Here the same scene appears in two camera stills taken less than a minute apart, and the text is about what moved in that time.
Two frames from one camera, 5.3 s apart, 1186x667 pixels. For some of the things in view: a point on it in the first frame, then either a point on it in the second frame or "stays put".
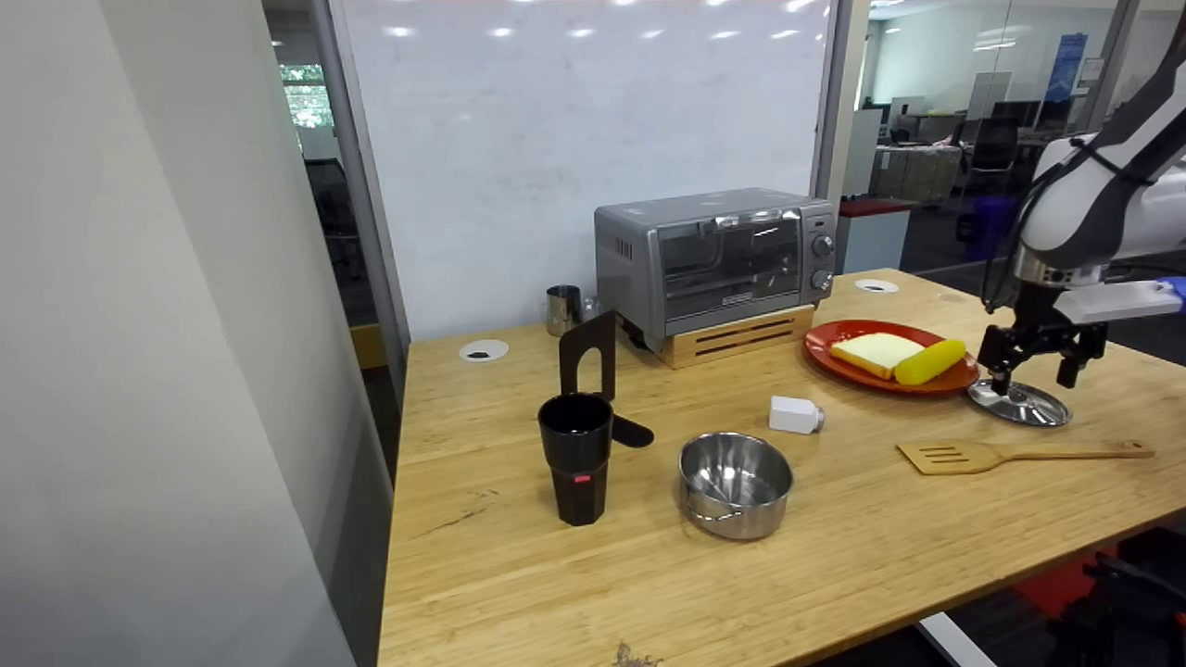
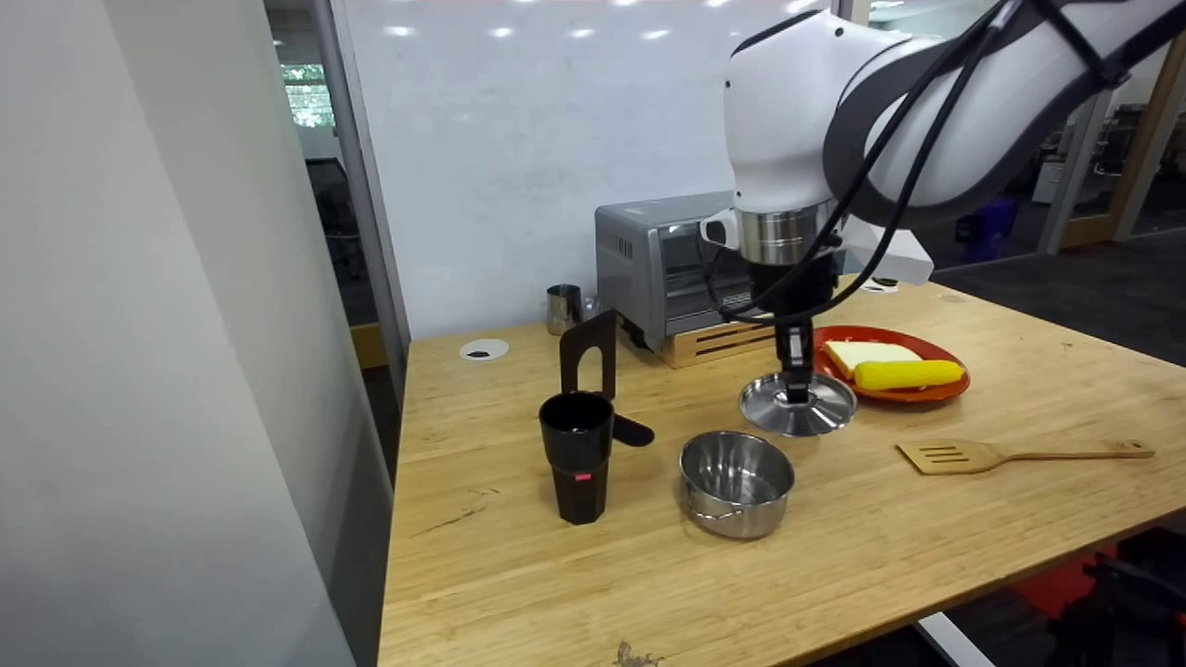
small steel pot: (730, 483) stays put
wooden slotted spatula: (975, 457) stays put
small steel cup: (561, 309) stays put
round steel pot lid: (1021, 403) -> (828, 406)
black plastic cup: (578, 430) stays put
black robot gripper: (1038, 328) -> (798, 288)
